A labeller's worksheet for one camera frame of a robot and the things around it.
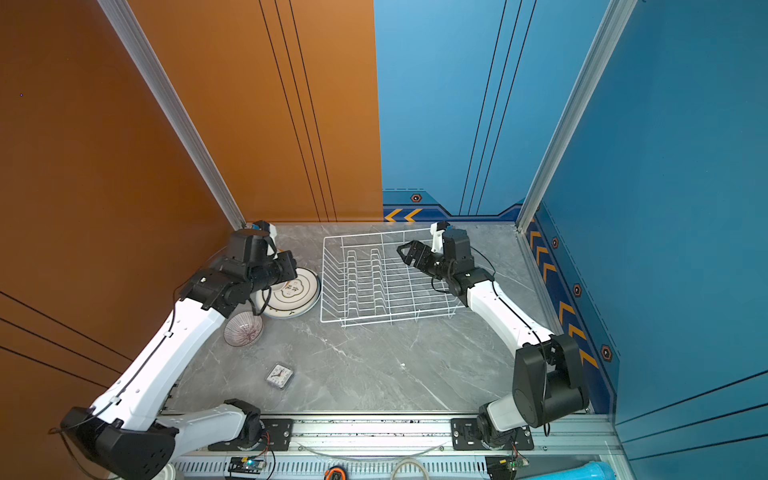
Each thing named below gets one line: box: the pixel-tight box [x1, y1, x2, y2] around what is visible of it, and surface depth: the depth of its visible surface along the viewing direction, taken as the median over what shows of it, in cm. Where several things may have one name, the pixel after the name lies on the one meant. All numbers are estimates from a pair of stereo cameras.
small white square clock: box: [266, 364, 293, 389], surface depth 83 cm
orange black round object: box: [324, 465, 347, 480], surface depth 68 cm
